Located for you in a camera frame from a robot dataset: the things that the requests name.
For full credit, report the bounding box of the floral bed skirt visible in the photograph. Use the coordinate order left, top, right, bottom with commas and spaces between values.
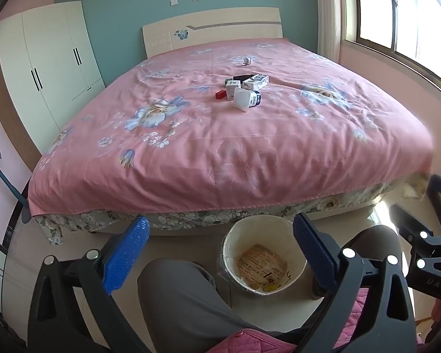
33, 176, 427, 245

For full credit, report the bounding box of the yellow printed wrapper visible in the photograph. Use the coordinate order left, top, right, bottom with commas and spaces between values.
235, 244, 291, 291

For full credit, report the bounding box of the white plastic cup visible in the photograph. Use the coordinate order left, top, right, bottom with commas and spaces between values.
233, 87, 252, 113

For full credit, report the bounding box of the white wardrobe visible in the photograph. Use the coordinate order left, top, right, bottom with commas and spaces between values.
0, 1, 106, 155

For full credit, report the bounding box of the window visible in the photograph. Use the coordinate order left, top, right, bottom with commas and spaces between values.
340, 0, 441, 104

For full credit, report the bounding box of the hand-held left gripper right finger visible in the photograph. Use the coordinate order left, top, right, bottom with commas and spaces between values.
293, 213, 417, 353

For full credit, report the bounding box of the pink quilted jacket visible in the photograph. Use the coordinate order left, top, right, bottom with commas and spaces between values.
206, 287, 372, 353

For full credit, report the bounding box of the cream wooden headboard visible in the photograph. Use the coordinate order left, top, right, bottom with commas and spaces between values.
142, 7, 283, 59

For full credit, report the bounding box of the person's right leg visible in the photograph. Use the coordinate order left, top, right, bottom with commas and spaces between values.
338, 224, 403, 262

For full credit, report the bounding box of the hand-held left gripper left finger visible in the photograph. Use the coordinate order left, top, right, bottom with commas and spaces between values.
27, 215, 151, 353

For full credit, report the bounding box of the white trash bin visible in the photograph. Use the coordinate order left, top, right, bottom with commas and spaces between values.
217, 214, 308, 297

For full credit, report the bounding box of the white box with dark print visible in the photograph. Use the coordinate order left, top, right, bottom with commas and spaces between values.
243, 74, 270, 91

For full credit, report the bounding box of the pink floral bedsheet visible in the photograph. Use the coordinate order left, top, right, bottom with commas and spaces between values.
27, 37, 436, 216

